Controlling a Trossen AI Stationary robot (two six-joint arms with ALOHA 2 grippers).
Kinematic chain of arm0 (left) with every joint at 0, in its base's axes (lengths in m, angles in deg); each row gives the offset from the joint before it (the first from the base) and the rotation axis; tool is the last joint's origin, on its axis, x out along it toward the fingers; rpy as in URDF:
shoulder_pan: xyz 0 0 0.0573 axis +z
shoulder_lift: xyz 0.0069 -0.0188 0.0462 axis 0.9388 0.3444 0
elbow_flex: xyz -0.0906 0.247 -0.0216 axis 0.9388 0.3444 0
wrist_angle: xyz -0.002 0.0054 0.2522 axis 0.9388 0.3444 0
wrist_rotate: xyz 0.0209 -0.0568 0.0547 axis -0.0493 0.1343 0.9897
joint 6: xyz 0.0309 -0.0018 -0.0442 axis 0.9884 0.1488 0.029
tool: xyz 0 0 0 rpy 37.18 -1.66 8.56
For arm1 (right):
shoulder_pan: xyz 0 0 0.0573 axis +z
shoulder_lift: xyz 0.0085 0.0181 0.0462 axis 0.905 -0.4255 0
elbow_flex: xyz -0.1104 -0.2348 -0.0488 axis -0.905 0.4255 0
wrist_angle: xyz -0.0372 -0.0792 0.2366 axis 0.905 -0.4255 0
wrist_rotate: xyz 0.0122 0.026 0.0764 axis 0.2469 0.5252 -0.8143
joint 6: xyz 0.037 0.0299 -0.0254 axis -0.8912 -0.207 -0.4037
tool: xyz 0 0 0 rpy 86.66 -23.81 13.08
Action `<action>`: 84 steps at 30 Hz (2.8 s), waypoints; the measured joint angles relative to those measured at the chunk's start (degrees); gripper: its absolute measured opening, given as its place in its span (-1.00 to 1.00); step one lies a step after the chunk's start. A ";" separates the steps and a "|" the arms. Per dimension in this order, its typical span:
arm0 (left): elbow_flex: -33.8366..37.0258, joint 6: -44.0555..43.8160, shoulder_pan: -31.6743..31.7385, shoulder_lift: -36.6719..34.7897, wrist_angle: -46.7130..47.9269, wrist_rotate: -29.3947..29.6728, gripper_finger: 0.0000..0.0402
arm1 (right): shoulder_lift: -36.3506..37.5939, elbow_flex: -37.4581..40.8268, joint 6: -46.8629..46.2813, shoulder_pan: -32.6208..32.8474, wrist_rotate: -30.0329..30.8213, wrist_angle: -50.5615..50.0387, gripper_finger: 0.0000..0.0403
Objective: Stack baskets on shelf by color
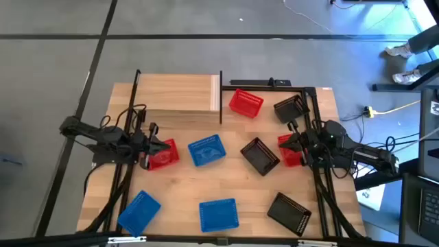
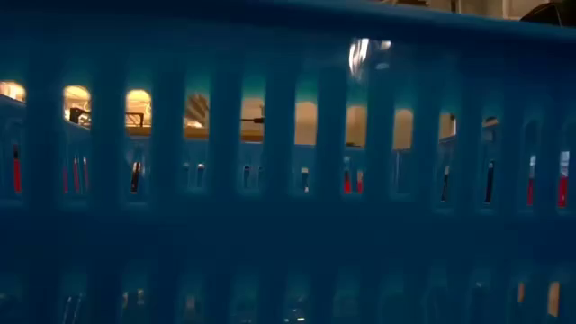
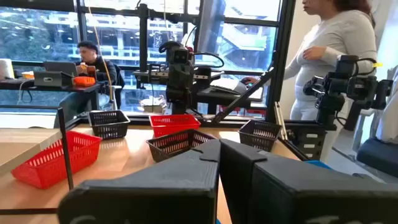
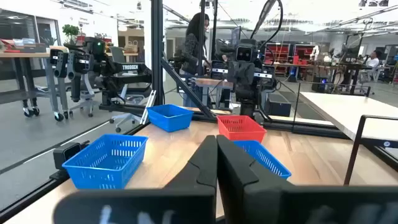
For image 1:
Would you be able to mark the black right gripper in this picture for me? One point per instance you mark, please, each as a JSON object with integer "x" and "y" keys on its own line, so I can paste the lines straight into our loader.
{"x": 303, "y": 144}

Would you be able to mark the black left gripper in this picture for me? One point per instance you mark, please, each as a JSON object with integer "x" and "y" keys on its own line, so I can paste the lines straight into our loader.
{"x": 144, "y": 145}

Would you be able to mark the red slotted plastic basket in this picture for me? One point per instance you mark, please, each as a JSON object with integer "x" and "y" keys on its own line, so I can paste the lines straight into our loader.
{"x": 166, "y": 158}
{"x": 246, "y": 103}
{"x": 291, "y": 158}

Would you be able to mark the black slotted plastic basket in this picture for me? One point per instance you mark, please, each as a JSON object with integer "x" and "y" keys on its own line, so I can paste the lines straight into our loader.
{"x": 259, "y": 156}
{"x": 289, "y": 109}
{"x": 289, "y": 213}

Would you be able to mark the blue slotted plastic basket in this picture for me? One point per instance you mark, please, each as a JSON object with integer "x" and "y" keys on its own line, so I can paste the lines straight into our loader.
{"x": 219, "y": 215}
{"x": 206, "y": 150}
{"x": 139, "y": 213}

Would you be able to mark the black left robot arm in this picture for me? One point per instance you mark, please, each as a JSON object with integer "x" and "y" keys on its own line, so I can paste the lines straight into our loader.
{"x": 103, "y": 133}

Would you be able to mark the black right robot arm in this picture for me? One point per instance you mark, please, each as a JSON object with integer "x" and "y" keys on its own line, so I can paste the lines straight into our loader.
{"x": 360, "y": 151}

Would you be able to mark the wooden shelf with black legs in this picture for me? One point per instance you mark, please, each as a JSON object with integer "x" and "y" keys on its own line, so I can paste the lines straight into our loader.
{"x": 175, "y": 92}

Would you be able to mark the yellow power plug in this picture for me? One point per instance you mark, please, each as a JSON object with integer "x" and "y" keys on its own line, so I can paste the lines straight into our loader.
{"x": 368, "y": 112}

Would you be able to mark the black desk leg beam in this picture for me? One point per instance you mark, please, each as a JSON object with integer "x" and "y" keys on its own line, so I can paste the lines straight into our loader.
{"x": 377, "y": 179}

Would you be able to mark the white marker sheet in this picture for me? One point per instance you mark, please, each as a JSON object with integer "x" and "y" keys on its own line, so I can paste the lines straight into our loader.
{"x": 372, "y": 199}

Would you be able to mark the black desk base bar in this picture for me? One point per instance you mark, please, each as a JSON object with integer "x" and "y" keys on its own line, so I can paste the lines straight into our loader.
{"x": 394, "y": 88}

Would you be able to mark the black laptop computer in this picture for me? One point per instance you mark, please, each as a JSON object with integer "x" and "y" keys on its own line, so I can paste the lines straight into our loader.
{"x": 411, "y": 206}

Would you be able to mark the person's white shoe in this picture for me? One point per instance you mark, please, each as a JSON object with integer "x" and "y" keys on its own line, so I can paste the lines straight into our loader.
{"x": 399, "y": 50}
{"x": 408, "y": 77}

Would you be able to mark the grey equipment case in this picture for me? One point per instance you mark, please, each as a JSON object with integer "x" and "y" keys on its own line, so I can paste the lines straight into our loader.
{"x": 428, "y": 137}

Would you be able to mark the person's leg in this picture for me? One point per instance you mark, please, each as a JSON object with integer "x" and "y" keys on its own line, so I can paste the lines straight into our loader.
{"x": 430, "y": 66}
{"x": 423, "y": 41}

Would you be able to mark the black aluminium rig frame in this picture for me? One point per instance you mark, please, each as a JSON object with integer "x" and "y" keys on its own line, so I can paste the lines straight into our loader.
{"x": 319, "y": 206}

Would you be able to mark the black mount bar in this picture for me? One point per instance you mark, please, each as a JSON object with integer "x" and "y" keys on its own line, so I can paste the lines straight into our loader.
{"x": 254, "y": 82}

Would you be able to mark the silver metal bracket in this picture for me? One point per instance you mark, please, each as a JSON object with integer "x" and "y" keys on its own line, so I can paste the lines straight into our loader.
{"x": 127, "y": 239}
{"x": 317, "y": 243}

